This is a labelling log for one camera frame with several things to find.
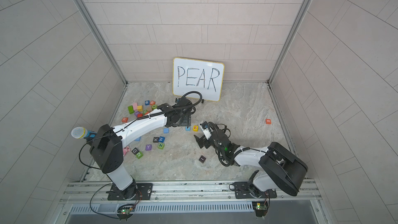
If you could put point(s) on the orange block far left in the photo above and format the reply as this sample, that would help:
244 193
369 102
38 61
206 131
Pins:
124 120

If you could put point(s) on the blue microphone on black stand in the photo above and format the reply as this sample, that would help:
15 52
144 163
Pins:
83 133

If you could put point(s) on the aluminium corner post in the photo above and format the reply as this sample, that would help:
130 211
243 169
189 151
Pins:
99 38
295 27

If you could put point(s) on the green block 2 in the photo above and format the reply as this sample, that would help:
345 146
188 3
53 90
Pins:
139 154

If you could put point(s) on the aluminium corner post left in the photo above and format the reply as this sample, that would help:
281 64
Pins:
99 38

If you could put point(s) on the purple block Y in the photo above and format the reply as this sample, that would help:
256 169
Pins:
148 147

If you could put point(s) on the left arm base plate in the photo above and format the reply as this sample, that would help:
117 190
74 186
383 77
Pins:
136 191

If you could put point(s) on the green plain block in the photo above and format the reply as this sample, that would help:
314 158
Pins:
131 109

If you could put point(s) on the white board yellow frame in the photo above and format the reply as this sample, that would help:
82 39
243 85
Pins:
205 77

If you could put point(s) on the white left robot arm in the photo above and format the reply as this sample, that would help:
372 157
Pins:
107 146

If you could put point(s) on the pink plush toy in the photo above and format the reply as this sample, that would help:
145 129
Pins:
126 150

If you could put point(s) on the dark brown block on table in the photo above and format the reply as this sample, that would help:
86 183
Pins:
202 159

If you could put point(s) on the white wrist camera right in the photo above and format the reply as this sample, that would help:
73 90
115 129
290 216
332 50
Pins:
206 130

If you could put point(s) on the green circuit board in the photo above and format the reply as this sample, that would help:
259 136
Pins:
124 212
261 208

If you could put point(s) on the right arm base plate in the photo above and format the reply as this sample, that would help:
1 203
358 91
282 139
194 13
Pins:
242 192

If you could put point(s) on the right green circuit board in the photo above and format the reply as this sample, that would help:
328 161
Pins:
261 208

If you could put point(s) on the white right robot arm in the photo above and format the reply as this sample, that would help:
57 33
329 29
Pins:
277 166

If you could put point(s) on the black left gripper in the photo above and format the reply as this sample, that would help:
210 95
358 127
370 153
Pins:
187 121

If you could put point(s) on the aluminium corner post right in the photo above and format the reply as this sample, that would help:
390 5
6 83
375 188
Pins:
295 27

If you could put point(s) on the left green circuit board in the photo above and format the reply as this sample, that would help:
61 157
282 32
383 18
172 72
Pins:
124 212

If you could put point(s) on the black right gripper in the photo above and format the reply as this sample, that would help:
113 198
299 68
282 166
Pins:
199 141

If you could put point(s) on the aluminium front rail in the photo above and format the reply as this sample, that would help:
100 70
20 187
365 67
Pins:
178 191

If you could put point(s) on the dark block O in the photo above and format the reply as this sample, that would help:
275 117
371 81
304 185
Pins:
135 151

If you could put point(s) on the green block N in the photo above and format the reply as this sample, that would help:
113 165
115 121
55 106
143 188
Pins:
161 146

